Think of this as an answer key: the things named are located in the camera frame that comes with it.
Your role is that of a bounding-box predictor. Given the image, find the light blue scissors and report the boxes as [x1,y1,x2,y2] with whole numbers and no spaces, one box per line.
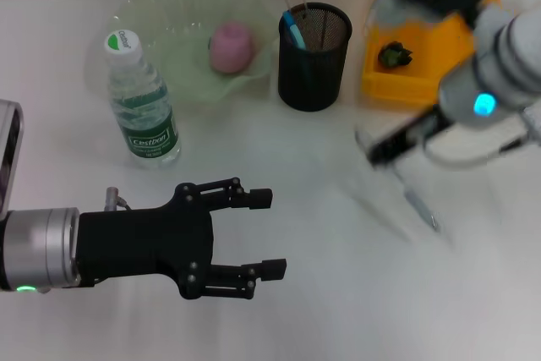
[281,9,308,50]

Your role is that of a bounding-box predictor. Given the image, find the pink peach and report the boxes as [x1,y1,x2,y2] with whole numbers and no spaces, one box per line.
[210,21,259,75]

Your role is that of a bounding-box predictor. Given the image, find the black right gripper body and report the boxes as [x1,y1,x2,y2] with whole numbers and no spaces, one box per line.
[365,104,458,167]

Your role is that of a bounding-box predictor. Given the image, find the black mesh pen holder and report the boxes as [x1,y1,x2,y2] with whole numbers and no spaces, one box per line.
[277,2,352,112]

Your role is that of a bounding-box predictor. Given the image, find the green plastic wrapper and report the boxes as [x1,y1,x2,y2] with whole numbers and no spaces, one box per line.
[378,41,414,68]

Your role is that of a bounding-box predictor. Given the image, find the yellow plastic bin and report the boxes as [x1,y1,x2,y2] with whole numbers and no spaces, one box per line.
[361,0,504,107]

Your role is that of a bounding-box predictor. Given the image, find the green glass fruit plate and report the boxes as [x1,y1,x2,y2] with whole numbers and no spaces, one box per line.
[86,0,278,117]

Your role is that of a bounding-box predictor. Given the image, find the silver ballpoint pen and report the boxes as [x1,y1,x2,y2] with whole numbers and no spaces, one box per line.
[354,128,443,243]

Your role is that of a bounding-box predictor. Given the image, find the grey right arm cable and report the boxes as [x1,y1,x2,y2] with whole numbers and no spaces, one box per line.
[422,123,541,172]

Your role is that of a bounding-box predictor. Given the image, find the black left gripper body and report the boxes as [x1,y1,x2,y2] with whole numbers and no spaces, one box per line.
[77,183,216,300]

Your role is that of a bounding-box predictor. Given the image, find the clear green-label water bottle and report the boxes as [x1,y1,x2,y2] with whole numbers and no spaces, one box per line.
[103,29,183,171]

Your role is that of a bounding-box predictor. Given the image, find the silver plug with thin wire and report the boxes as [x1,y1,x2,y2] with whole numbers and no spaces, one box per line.
[105,186,133,212]

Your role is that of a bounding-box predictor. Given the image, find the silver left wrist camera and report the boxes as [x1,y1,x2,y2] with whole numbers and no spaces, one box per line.
[0,99,25,214]

